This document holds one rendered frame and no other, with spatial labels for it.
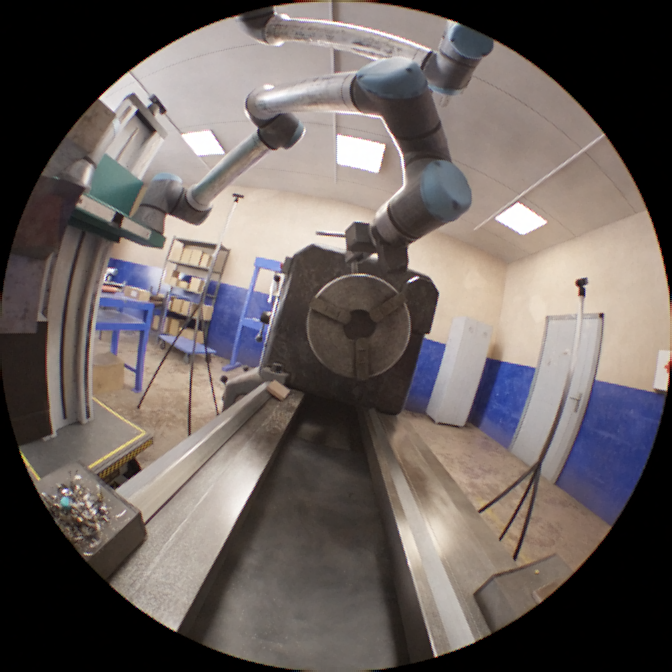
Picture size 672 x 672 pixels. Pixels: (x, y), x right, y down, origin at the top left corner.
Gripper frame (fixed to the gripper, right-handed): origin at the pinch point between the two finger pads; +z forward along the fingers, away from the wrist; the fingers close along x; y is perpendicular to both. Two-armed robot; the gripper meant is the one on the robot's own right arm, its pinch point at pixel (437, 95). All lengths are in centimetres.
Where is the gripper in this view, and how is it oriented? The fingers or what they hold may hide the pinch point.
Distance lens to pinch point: 88.9
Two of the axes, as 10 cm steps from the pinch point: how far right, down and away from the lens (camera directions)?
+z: 0.1, -0.3, 10.0
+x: 5.5, 8.3, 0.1
